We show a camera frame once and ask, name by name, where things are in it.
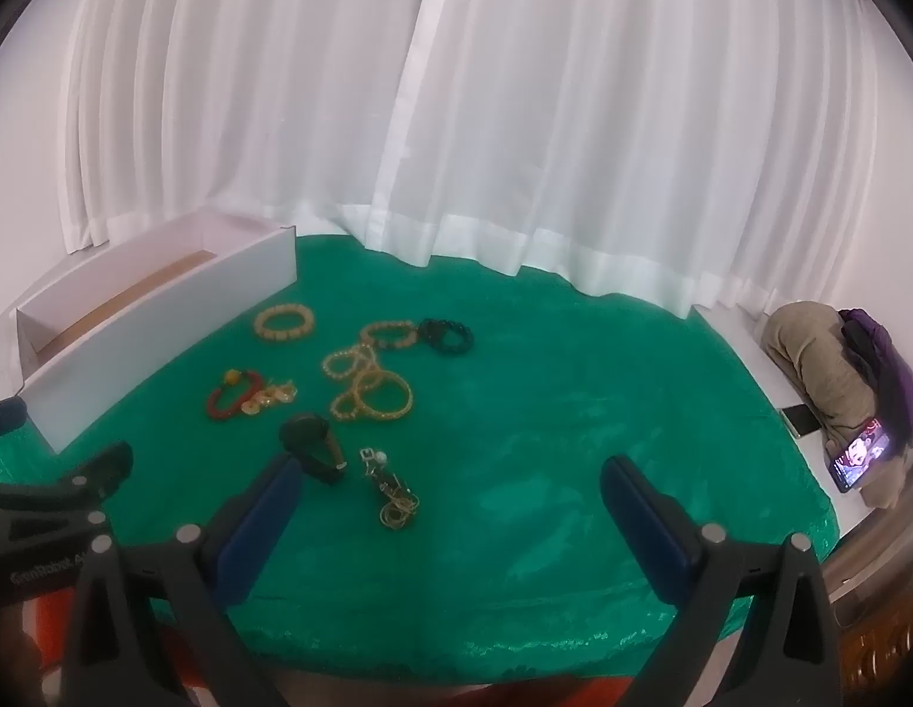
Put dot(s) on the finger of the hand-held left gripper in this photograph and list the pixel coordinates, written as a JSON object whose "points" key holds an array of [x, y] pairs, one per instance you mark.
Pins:
{"points": [[4, 418], [96, 471]]}

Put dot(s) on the white curtain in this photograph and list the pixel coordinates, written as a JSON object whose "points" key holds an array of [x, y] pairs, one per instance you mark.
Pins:
{"points": [[243, 88], [611, 125]]}

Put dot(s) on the gold bangle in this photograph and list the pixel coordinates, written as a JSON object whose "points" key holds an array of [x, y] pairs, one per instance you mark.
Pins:
{"points": [[405, 390]]}

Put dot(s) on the purple cloth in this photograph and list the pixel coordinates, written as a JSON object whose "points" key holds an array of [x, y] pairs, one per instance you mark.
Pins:
{"points": [[894, 383]]}

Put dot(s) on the green cloth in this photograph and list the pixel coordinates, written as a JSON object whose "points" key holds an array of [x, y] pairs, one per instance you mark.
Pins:
{"points": [[537, 420]]}

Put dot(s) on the phone with lit screen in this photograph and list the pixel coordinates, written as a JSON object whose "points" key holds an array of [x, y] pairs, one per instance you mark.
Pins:
{"points": [[861, 453]]}

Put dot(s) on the carved wooden furniture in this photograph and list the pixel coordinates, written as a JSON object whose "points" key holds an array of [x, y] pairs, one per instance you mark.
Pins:
{"points": [[880, 648]]}

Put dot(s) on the beige clothing bundle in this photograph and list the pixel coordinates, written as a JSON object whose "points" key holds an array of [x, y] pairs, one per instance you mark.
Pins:
{"points": [[810, 353]]}

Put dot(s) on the dark phone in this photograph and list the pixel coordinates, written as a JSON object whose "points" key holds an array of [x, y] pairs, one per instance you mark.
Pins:
{"points": [[802, 420]]}

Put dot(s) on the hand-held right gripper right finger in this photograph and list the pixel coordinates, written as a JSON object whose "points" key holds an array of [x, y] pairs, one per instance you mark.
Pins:
{"points": [[648, 523]]}

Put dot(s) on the white cardboard box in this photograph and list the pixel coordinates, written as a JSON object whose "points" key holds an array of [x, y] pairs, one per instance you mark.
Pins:
{"points": [[169, 324]]}

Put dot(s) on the black wristwatch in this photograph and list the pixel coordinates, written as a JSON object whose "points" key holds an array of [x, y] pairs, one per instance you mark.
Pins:
{"points": [[305, 436]]}

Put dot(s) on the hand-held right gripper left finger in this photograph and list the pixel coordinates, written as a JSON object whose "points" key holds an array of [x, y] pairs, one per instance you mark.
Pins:
{"points": [[258, 523]]}

